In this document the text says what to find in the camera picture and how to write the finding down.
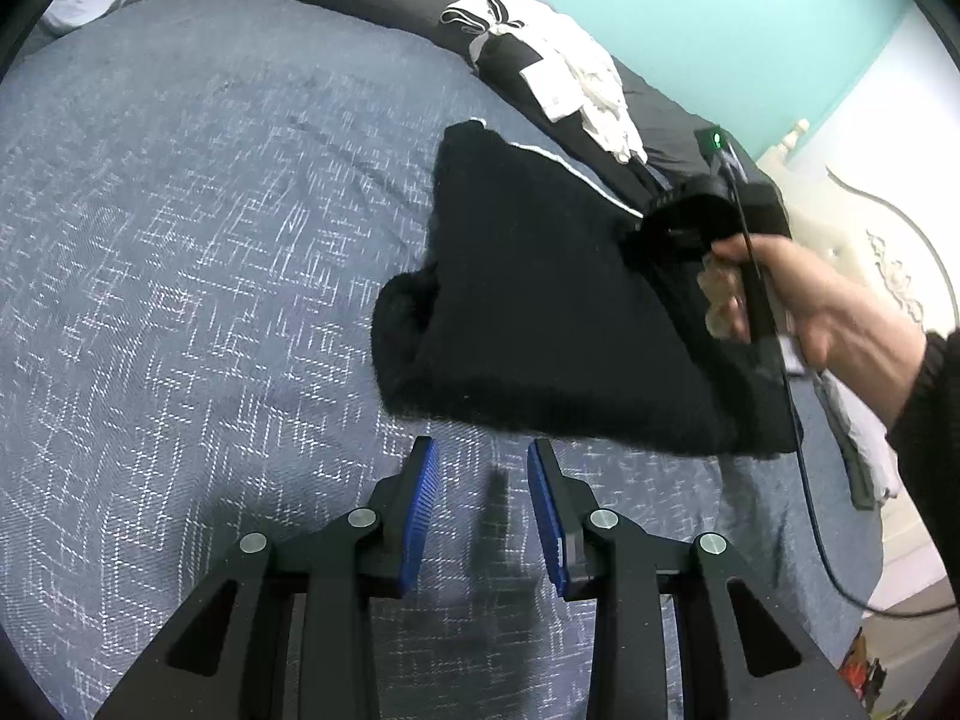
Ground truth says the black hoodie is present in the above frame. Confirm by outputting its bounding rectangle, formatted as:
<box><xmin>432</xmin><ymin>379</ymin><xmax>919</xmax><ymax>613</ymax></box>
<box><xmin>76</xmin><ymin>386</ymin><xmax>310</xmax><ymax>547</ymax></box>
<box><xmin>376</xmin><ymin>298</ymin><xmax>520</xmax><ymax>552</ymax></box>
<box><xmin>371</xmin><ymin>120</ymin><xmax>805</xmax><ymax>462</ymax></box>

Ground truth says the white garment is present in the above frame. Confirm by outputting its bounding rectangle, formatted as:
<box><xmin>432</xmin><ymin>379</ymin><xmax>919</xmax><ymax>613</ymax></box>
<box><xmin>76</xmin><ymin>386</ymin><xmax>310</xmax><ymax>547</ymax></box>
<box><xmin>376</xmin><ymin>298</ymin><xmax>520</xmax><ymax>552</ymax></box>
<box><xmin>441</xmin><ymin>0</ymin><xmax>647</xmax><ymax>164</ymax></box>

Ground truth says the person's right forearm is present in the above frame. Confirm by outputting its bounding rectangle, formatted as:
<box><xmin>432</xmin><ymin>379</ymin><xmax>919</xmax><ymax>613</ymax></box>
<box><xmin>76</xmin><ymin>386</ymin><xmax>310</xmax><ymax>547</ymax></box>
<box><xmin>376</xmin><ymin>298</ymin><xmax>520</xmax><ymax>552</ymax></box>
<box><xmin>885</xmin><ymin>330</ymin><xmax>960</xmax><ymax>548</ymax></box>

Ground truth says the folded white cloth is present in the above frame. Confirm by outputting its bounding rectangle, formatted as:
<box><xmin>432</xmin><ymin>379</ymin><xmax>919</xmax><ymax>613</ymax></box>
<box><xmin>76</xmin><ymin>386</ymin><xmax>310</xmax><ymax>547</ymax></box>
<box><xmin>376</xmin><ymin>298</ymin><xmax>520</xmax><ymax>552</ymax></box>
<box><xmin>814</xmin><ymin>371</ymin><xmax>905</xmax><ymax>511</ymax></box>

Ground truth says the beige tufted headboard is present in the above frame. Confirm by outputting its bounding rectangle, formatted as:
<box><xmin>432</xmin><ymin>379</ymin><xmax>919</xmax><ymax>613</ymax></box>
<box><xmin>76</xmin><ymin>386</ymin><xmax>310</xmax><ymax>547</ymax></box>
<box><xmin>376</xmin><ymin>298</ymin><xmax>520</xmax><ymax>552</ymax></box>
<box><xmin>754</xmin><ymin>120</ymin><xmax>953</xmax><ymax>331</ymax></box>

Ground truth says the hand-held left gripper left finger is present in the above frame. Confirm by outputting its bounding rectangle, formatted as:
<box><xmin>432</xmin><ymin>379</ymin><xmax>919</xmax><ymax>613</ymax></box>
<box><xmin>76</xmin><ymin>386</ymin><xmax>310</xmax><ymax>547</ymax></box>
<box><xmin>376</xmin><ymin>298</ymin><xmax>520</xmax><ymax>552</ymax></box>
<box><xmin>94</xmin><ymin>435</ymin><xmax>440</xmax><ymax>720</ymax></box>

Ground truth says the colourful packaging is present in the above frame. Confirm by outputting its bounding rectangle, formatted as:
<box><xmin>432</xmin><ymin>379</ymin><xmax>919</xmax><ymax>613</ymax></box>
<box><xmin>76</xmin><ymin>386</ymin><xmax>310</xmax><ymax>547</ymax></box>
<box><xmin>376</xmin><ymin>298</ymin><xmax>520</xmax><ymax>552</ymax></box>
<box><xmin>836</xmin><ymin>630</ymin><xmax>910</xmax><ymax>720</ymax></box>

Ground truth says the person's right hand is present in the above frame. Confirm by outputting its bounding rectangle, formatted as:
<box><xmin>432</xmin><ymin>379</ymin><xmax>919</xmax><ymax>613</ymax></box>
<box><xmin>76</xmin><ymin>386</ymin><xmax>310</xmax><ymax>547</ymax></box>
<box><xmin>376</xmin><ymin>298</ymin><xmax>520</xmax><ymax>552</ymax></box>
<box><xmin>697</xmin><ymin>235</ymin><xmax>928</xmax><ymax>428</ymax></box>

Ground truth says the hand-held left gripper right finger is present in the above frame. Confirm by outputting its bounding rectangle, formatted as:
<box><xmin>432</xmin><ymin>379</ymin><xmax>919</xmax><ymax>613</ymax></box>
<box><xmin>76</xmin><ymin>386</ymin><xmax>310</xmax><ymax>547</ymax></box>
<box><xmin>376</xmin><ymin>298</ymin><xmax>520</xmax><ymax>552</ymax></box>
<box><xmin>527</xmin><ymin>439</ymin><xmax>863</xmax><ymax>720</ymax></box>

